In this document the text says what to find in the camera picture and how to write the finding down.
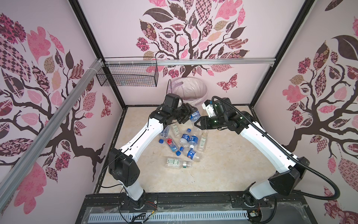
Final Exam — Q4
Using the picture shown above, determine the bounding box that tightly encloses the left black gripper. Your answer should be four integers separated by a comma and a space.
171, 102, 197, 124

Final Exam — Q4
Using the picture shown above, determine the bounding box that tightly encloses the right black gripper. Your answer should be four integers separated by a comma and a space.
193, 115, 226, 130

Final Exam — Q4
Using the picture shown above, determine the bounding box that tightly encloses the green label clear bottle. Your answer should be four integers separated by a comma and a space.
165, 157, 192, 169
198, 130, 208, 152
171, 124, 181, 138

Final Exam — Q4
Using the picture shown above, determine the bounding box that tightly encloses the soda water blue label bottle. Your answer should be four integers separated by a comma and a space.
159, 126, 170, 139

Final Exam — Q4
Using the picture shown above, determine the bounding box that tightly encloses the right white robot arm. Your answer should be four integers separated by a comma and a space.
194, 111, 310, 207

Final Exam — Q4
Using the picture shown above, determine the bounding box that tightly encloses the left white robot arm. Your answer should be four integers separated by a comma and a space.
108, 103, 198, 209

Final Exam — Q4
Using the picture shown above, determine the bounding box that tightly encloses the white ribbed trash bin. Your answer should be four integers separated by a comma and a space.
197, 106, 206, 116

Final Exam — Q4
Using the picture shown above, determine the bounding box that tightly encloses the blue label white cap bottle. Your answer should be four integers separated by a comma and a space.
188, 134, 199, 149

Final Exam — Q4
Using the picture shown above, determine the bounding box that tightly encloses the Fiji red flower bottle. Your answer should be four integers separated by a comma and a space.
159, 137, 181, 156

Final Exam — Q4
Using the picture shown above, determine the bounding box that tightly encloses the Pepsi blue label bottle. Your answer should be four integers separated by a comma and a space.
181, 147, 202, 162

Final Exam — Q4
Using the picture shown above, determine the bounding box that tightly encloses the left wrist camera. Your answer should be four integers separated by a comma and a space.
164, 93, 182, 109

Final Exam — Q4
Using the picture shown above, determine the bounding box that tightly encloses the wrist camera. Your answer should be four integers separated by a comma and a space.
164, 93, 182, 109
201, 99, 232, 118

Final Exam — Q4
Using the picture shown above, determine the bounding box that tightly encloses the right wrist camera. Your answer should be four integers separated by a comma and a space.
201, 99, 232, 118

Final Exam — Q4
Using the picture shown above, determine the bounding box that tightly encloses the black wire mesh basket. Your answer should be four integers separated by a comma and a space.
96, 56, 159, 87

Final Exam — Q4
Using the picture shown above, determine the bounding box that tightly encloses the back aluminium frame rail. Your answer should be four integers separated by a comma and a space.
105, 58, 276, 66

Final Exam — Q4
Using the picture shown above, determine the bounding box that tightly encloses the aluminium frame rail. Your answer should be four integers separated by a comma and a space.
105, 58, 276, 66
0, 58, 104, 208

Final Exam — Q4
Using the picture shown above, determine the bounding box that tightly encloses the right black corrugated cable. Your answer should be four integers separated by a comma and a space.
211, 96, 341, 201

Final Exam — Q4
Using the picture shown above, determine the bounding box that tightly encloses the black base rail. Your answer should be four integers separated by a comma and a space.
80, 191, 308, 213

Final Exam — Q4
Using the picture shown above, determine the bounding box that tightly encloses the white slotted cable duct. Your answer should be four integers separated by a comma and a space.
87, 211, 249, 224

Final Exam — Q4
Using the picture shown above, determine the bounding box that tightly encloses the left aluminium frame rail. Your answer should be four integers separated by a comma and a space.
0, 58, 104, 208

